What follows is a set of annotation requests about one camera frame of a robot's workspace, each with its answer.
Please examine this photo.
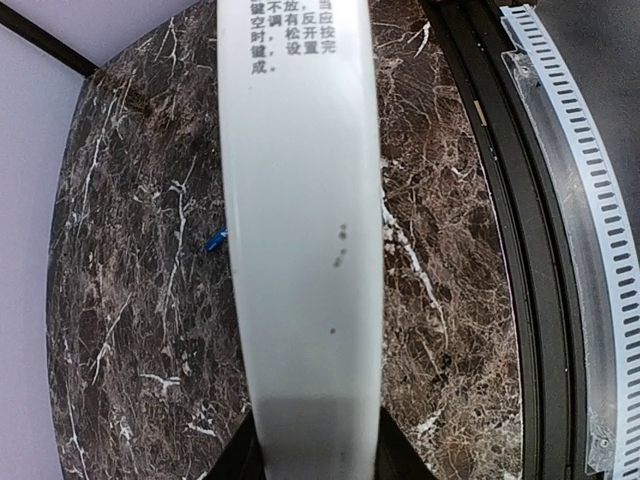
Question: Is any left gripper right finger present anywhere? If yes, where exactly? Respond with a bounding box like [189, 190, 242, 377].
[374, 406, 436, 480]

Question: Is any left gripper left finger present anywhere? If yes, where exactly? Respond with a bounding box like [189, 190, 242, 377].
[207, 412, 265, 480]

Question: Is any blue battery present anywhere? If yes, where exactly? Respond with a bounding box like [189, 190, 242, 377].
[204, 227, 229, 253]

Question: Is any white remote control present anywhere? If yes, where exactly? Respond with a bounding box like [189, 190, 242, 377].
[217, 1, 383, 479]

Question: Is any black front rail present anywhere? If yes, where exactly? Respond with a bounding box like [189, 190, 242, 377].
[423, 1, 587, 479]

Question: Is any right grey cable duct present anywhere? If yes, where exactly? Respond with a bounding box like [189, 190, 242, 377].
[501, 5, 639, 479]

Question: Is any left black frame post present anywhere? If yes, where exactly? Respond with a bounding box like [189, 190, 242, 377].
[0, 3, 98, 78]

